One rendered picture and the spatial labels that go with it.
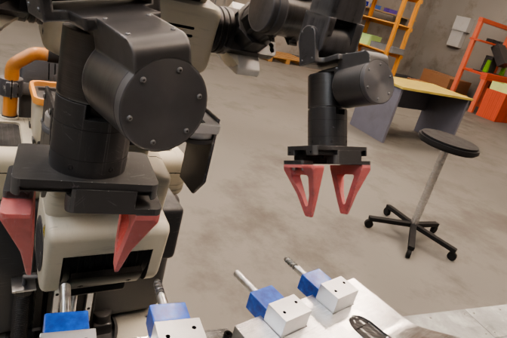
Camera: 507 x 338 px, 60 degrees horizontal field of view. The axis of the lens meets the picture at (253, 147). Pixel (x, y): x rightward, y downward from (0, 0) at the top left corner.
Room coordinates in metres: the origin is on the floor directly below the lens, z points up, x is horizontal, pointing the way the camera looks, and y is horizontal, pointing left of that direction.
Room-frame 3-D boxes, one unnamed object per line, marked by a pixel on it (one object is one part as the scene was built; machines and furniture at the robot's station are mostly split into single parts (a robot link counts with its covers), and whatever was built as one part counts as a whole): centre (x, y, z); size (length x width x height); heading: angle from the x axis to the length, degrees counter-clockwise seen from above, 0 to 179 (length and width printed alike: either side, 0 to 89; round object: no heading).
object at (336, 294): (0.60, -0.15, 0.85); 0.13 x 0.05 x 0.05; 45
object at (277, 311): (0.52, -0.07, 0.85); 0.13 x 0.05 x 0.05; 45
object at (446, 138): (2.66, -1.17, 0.36); 0.60 x 0.57 x 0.72; 38
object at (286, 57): (9.56, 0.01, 0.06); 1.25 x 0.86 x 0.11; 124
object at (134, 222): (0.32, 0.10, 1.05); 0.07 x 0.07 x 0.09; 27
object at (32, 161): (0.31, 0.12, 1.12); 0.10 x 0.07 x 0.07; 117
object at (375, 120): (5.48, -1.78, 0.34); 1.27 x 0.66 x 0.68; 122
